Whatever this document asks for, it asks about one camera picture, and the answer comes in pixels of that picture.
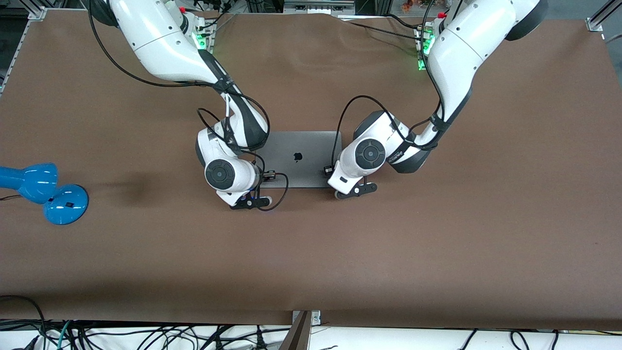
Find grey laptop with black keyboard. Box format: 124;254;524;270
254;131;344;189

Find brown table cover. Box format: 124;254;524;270
0;9;622;331

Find dark metal pole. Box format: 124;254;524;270
279;311;312;350

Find grey background equipment box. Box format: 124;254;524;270
283;0;356;16

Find white floor sheet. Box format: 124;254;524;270
0;318;622;350

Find colourful background flowers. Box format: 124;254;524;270
399;0;440;13

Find blue desk lamp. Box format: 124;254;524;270
0;163;89;226

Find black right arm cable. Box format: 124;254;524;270
87;0;290;212

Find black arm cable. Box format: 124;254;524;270
87;0;290;212
323;0;480;176

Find black left camera mount bracket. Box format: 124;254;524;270
334;182;378;200

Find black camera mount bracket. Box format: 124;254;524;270
334;182;378;200
230;193;273;211

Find black right camera mount bracket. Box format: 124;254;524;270
230;193;273;211

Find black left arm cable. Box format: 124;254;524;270
323;0;480;176

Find silver table clamp bracket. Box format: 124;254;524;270
292;310;322;326

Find long black table cable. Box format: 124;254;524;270
346;21;427;44

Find black right base cable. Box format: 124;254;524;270
194;0;240;33

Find short black table cable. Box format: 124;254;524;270
384;14;423;33

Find tangled black floor cables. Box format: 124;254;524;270
63;323;292;350

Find black curved floor cable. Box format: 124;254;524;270
459;329;480;350
509;330;531;350

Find teal floor cable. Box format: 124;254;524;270
56;320;73;350

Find black looped floor cable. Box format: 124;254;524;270
0;295;47;350

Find aluminium frame rail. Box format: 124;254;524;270
0;5;47;96
586;0;622;43

